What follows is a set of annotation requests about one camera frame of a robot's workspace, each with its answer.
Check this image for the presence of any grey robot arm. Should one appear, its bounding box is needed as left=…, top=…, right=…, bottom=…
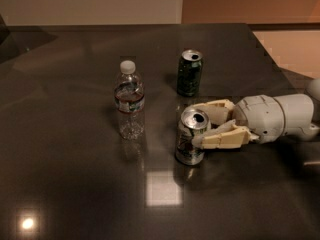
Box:
left=181, top=94, right=319, bottom=149

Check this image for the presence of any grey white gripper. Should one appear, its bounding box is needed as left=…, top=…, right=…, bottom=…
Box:
left=189, top=95, right=285, bottom=149

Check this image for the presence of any dark green soda can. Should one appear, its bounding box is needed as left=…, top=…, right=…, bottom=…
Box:
left=177, top=49, right=203, bottom=97

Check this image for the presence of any clear plastic water bottle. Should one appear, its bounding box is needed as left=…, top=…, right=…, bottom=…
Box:
left=114, top=60, right=145, bottom=140

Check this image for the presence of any white 7up can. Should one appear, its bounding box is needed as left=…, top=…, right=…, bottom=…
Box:
left=175, top=108, right=211, bottom=166

